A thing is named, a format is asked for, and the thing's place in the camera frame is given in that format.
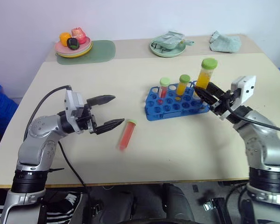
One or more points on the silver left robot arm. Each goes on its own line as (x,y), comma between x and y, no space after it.
(35,142)

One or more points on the mint green pouch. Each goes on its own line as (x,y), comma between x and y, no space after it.
(169,39)

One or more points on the pink plate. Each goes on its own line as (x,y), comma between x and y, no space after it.
(64,48)

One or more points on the pale green plate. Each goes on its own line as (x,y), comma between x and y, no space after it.
(74,56)

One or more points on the black white striped cloth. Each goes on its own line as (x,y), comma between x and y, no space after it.
(60,207)

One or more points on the silver metal buckle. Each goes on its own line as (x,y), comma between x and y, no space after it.
(207,206)

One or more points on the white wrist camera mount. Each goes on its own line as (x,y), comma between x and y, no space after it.
(243,89)
(72,103)

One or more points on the mint green cloth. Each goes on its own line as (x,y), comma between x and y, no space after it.
(225,43)

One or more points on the mint green plate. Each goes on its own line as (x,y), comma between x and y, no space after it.
(168,53)

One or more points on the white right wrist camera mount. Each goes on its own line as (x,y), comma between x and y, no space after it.
(243,89)

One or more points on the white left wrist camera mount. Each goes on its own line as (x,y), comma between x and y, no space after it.
(72,103)

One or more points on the blue plastic crate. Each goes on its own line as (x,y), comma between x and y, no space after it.
(1,105)

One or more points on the orange toy fruit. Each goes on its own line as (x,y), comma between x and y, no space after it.
(64,38)

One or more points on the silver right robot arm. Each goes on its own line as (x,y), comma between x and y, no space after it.
(263,142)

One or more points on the yellow plate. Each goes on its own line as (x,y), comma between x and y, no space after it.
(85,52)

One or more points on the pink red toy fruit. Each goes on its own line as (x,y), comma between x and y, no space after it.
(80,35)

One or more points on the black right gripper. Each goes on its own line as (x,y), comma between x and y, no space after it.
(225,102)

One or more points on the yellow test tube green cap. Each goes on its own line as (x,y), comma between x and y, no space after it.
(205,75)
(182,86)

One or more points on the black green toy fruit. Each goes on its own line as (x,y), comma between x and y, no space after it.
(73,44)

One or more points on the blue test tube rack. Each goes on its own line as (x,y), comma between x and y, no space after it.
(177,109)

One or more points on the red test tube green cap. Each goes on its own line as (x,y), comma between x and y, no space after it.
(164,88)
(127,135)

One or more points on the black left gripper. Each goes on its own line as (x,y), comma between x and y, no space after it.
(86,122)

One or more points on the green table mat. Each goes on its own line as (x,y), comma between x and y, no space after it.
(100,52)

